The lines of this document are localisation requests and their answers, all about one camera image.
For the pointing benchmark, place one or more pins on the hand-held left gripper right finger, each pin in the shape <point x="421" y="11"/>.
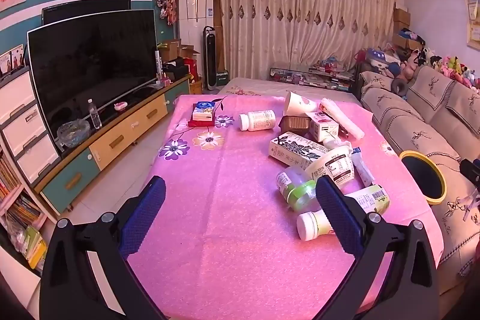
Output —
<point x="337" y="217"/>

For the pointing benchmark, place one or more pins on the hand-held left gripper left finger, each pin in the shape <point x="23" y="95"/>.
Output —
<point x="144" y="217"/>

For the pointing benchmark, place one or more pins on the white capped bottle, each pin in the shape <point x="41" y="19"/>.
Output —
<point x="309" y="225"/>

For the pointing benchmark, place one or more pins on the yellow rim trash bin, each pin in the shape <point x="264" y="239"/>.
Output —
<point x="423" y="177"/>

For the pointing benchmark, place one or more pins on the white yogurt cup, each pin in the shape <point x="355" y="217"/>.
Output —
<point x="333" y="168"/>

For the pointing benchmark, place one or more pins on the green lidded clear jar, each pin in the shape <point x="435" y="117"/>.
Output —
<point x="294" y="187"/>

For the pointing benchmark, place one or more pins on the white tube packet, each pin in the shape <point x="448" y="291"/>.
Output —
<point x="362" y="168"/>

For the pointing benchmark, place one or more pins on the small white bottle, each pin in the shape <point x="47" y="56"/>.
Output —
<point x="332" y="143"/>

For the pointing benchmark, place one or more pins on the black floral drink carton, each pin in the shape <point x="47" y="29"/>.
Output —
<point x="294" y="149"/>

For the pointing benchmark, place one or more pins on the foil snack wrapper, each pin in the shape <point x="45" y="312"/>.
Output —
<point x="343" y="134"/>

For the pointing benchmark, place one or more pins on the small white carton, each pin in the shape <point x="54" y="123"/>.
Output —
<point x="322" y="127"/>

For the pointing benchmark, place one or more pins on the white foam net sleeve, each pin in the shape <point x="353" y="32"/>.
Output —
<point x="343" y="119"/>

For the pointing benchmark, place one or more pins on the brown plastic tray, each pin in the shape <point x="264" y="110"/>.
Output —
<point x="294" y="124"/>

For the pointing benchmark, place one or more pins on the dotted paper cup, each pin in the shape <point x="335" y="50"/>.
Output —
<point x="296" y="103"/>

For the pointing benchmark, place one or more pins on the white pill bottle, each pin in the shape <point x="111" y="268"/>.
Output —
<point x="260" y="120"/>

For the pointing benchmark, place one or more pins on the beige covered sofa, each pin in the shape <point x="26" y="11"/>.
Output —
<point x="412" y="125"/>

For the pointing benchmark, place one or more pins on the teal yellow tv cabinet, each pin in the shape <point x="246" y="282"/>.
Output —
<point x="127" y="132"/>

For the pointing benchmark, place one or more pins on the pink floral tablecloth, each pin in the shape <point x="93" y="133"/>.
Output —
<point x="232" y="192"/>

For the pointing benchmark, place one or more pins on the pile of plush toys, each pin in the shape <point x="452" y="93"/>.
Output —
<point x="450" y="67"/>

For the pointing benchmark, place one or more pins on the red flat packet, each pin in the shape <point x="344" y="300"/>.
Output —
<point x="200" y="124"/>

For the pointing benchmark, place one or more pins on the glass bowl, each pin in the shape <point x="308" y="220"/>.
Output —
<point x="73" y="134"/>

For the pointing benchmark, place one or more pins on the clear water bottle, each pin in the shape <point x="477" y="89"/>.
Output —
<point x="95" y="115"/>

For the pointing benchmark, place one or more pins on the small pink dish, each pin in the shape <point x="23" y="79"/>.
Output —
<point x="120" y="106"/>

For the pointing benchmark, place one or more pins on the blue white tissue pack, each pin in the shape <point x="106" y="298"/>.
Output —
<point x="203" y="112"/>

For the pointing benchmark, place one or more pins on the bookshelf with books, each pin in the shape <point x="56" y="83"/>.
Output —
<point x="15" y="200"/>

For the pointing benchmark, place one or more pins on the small pink box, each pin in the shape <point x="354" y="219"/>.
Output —
<point x="165" y="82"/>

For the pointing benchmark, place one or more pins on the glass coffee table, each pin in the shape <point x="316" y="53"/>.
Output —
<point x="311" y="78"/>

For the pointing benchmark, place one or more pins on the blue star print plush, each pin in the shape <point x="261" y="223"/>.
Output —
<point x="378" y="58"/>

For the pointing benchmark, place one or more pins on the white drawer unit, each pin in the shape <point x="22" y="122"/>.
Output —
<point x="22" y="132"/>

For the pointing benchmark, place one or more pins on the framed flower painting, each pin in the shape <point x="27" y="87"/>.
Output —
<point x="473" y="20"/>

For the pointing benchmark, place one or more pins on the black box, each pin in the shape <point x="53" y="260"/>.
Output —
<point x="176" y="69"/>

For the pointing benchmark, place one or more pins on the white tall tube box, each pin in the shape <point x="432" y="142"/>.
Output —
<point x="158" y="65"/>

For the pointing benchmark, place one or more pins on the large curved television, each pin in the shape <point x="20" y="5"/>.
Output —
<point x="93" y="72"/>

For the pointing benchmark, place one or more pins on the red paper bag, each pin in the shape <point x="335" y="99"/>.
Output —
<point x="191" y="69"/>

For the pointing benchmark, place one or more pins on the green box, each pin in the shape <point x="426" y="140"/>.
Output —
<point x="222" y="80"/>

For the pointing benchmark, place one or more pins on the stack of cardboard boxes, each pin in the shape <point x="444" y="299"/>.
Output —
<point x="401" y="20"/>

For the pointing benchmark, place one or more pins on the open cardboard boxes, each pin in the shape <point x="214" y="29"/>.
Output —
<point x="174" y="48"/>

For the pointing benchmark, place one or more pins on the black tower fan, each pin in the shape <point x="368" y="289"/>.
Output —
<point x="210" y="57"/>

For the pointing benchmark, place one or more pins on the beige patterned curtain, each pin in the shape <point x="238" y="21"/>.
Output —
<point x="300" y="24"/>

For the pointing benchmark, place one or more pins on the flat black television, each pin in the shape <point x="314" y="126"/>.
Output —
<point x="86" y="10"/>

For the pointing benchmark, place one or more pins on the hanging floral decoration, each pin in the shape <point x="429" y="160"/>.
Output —
<point x="167" y="3"/>

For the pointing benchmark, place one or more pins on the white standing air conditioner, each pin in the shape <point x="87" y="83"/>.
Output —
<point x="195" y="5"/>

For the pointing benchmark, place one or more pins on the photo frame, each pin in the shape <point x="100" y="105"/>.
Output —
<point x="11" y="61"/>

